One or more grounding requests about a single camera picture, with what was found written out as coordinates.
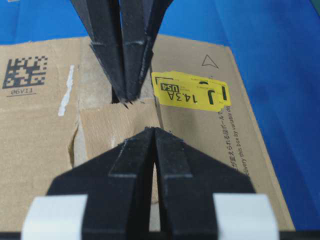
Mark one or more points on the blue table mat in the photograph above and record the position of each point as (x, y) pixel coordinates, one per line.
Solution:
(276, 46)

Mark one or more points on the yellow shipping label sticker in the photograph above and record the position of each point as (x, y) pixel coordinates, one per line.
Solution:
(182, 90)

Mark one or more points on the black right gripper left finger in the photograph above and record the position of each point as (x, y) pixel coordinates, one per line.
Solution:
(105, 198)

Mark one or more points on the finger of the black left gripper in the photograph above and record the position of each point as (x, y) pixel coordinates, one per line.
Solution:
(101, 19)
(140, 22)

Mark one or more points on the brown packing tape strip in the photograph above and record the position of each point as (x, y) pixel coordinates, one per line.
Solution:
(107, 126)

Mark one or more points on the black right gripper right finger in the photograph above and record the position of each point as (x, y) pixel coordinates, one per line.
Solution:
(202, 198)

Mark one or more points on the brown cardboard box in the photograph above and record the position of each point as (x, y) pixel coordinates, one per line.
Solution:
(44, 85)

